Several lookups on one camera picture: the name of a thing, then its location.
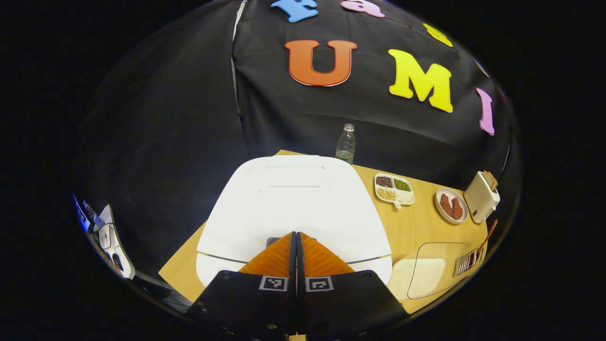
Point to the black backdrop cloth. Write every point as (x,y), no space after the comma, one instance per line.
(189,118)

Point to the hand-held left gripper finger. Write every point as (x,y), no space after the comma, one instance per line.
(293,265)
(300,265)

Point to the round white plate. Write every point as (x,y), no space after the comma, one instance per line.
(442,215)

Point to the white toaster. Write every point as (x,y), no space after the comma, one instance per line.
(479,201)

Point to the black computer mouse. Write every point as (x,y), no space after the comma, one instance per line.
(118,262)

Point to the toast slice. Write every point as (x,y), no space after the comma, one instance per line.
(487,181)
(494,179)

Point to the computer monitor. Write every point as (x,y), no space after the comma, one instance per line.
(87,215)

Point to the clear plastic tray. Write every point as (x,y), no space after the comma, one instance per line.
(450,258)

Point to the white side desk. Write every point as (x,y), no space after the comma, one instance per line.
(108,237)

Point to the white divided bean dish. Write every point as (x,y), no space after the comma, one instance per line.
(394,189)

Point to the white rice cooker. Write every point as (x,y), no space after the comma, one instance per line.
(293,208)

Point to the brown meat piece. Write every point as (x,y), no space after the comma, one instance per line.
(457,208)
(446,203)

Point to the clear plastic water bottle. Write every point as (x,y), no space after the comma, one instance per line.
(345,147)

